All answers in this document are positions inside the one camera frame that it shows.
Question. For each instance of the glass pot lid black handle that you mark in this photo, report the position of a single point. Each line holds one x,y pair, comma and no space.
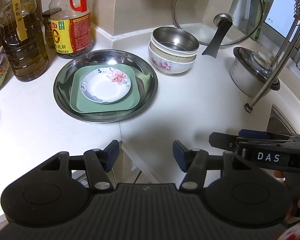
218,23

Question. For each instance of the green square plate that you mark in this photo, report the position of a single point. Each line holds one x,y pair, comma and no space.
81,104

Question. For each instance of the steel pot with lid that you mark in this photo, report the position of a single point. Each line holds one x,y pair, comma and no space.
249,71

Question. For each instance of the soy sauce bottle red handle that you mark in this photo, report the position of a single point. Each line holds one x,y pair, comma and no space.
71,27

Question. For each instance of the small floral saucer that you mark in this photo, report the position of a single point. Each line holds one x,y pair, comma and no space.
105,85

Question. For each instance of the small dark jar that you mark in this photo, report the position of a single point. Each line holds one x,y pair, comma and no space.
51,35

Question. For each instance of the stainless steel bowl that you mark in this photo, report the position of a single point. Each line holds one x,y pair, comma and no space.
175,39

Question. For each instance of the right hand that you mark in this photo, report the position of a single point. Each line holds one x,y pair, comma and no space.
292,182

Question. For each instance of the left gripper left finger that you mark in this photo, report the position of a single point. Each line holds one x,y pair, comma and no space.
98,163

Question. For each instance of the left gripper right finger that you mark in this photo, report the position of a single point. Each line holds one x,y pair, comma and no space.
193,163

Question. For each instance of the large steel round tray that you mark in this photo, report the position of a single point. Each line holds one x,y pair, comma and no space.
146,80

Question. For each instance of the white floral ceramic bowl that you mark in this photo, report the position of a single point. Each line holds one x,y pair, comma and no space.
169,67

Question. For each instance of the cooking oil bottle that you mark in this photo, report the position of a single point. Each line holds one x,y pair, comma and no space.
22,39

